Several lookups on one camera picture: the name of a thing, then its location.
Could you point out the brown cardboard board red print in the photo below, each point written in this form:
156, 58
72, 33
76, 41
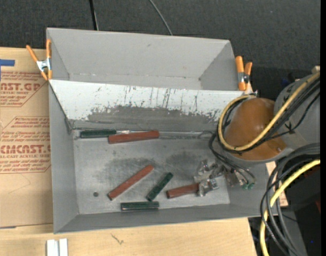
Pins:
24, 143

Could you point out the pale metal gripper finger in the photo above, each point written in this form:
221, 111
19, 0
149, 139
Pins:
206, 168
209, 187

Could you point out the grey metal bin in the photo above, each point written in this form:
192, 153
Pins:
141, 159

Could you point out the dark green flat block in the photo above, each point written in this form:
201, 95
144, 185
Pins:
139, 206
159, 186
98, 133

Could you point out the red-brown flat block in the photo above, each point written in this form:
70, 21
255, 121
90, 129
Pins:
133, 137
182, 191
130, 182

